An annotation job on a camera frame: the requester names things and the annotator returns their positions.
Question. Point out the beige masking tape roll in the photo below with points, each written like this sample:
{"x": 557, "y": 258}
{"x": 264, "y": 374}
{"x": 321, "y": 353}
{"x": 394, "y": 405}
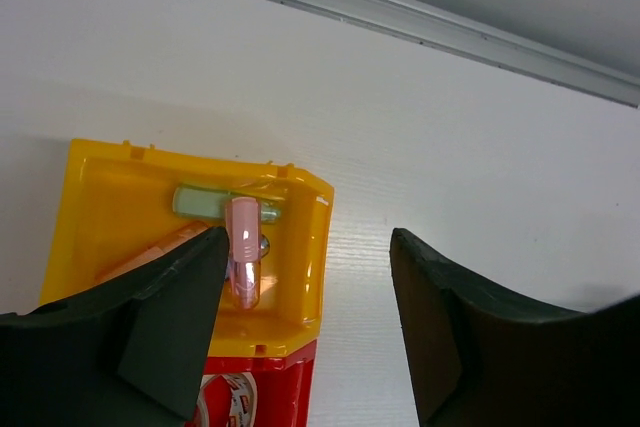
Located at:
{"x": 226, "y": 400}

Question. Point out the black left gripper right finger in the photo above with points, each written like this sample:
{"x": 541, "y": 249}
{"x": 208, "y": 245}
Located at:
{"x": 480, "y": 354}

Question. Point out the red plastic bin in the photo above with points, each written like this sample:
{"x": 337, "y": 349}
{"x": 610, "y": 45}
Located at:
{"x": 283, "y": 384}

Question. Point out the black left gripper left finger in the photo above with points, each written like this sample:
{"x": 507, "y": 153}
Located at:
{"x": 128, "y": 352}

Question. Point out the pink correction tape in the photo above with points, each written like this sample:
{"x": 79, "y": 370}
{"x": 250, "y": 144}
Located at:
{"x": 244, "y": 231}

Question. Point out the orange correction tape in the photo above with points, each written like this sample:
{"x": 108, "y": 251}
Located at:
{"x": 153, "y": 251}

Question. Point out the yellow plastic bin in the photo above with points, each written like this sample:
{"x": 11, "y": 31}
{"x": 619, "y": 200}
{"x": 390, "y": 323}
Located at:
{"x": 117, "y": 201}

